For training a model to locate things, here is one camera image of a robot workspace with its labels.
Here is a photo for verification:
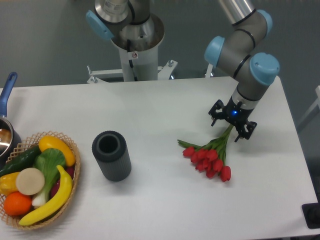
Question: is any orange fruit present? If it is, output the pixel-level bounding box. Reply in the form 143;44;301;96
3;191;32;216

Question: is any yellow squash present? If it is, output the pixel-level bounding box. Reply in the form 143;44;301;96
38;135;76;167

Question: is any red tulip bouquet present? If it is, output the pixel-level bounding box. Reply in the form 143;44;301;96
177;125;234;182

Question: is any yellow bell pepper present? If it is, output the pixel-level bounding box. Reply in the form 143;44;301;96
0;172;20;196

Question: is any woven wicker basket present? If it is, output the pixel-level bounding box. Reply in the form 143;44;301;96
0;131;81;230

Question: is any yellow banana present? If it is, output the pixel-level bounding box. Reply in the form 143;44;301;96
18;165;73;227

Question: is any green bok choy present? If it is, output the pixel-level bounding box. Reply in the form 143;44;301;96
32;148;66;208

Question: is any white furniture leg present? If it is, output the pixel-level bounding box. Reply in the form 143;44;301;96
296;85;320;133

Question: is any beige round disc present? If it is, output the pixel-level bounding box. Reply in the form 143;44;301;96
15;167;45;196

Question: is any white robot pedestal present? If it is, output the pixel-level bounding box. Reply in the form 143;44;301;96
87;45;178;84

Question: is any dark red vegetable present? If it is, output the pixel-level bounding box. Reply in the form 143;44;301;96
49;166;75;199

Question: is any black device at edge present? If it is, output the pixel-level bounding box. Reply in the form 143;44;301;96
301;202;320;229

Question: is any dark green cucumber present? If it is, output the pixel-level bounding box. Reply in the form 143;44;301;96
0;145;41;177

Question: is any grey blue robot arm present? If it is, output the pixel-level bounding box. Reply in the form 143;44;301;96
85;0;280;139

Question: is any blue handled saucepan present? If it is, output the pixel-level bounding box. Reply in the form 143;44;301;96
0;72;22;170

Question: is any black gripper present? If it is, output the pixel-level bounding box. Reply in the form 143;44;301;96
208;91;259;143

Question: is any dark grey ribbed vase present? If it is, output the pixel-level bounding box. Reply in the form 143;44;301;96
91;130;132;182

